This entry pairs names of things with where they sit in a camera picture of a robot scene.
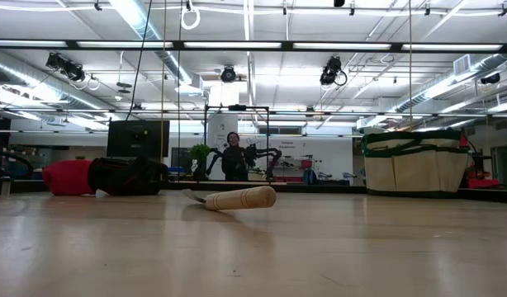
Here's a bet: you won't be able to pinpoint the beige green canvas gardening bag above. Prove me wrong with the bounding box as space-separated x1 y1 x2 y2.
359 128 471 200

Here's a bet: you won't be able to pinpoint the white coiled hanging cable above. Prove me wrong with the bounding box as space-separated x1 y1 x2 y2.
180 0 201 31

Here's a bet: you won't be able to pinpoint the distant green plant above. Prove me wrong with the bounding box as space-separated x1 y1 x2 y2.
189 143 211 182

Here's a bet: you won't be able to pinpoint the thin tan hanging cable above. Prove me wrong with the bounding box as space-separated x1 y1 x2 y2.
407 0 414 130

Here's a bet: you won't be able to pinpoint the hand trowel wooden handle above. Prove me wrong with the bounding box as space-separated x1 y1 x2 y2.
180 185 278 212

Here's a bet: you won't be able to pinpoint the distant shelf red bins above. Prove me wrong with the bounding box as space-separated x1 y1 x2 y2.
273 156 315 183

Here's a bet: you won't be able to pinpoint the person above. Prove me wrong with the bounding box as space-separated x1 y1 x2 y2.
219 131 251 182

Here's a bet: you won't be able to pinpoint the black ceiling spotlight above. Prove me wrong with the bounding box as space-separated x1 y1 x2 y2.
319 55 348 87
479 72 502 86
219 64 238 84
45 52 86 83

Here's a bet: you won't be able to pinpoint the black beam with light strips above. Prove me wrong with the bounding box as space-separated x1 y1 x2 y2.
0 38 507 53

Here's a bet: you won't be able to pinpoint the red crates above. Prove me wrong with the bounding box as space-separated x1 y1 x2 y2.
467 167 501 190

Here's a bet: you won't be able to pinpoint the black aluminium table frame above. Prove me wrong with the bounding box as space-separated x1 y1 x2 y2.
0 179 507 205

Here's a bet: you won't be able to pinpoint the black hanging cable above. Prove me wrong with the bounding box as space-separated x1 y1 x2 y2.
124 0 154 121

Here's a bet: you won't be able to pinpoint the black monitor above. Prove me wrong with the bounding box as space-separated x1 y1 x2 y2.
106 120 171 159

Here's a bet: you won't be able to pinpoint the distant black rig frame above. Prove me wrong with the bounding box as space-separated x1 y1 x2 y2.
202 104 272 182

